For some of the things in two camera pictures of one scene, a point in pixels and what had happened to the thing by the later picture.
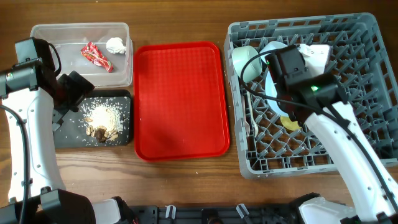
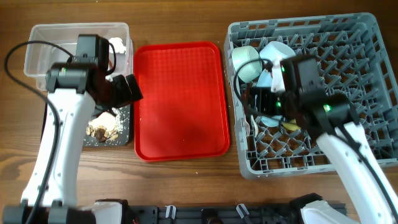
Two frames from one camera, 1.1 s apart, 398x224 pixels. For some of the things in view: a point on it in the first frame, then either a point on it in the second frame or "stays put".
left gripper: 79,87 → 126,96
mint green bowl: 240,55 stays put
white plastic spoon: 254,124 stays put
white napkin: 115,45 stays put
